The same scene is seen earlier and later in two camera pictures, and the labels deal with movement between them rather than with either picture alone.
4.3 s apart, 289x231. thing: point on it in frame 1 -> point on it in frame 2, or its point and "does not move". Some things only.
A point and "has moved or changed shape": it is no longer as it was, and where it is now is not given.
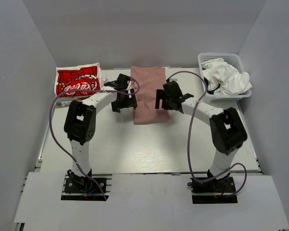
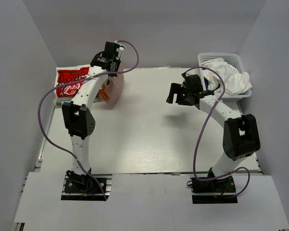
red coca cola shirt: [86, 77] does not move
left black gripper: [131, 102] -> [117, 62]
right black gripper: [162, 95] -> [177, 88]
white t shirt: [217, 71] does not move
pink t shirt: [146, 80] has moved or changed shape
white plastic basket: [232, 59] does not move
